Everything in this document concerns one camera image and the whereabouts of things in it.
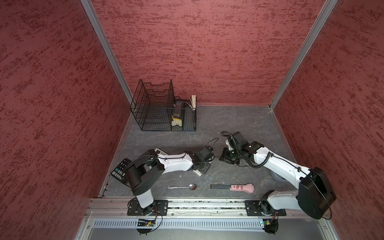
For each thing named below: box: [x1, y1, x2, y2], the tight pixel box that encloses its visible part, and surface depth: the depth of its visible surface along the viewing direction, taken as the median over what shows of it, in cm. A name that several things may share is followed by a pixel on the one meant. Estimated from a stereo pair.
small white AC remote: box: [154, 147, 169, 155], surface depth 95 cm
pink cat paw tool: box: [210, 183, 255, 194], surface depth 81 cm
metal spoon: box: [167, 183, 197, 191], surface depth 81 cm
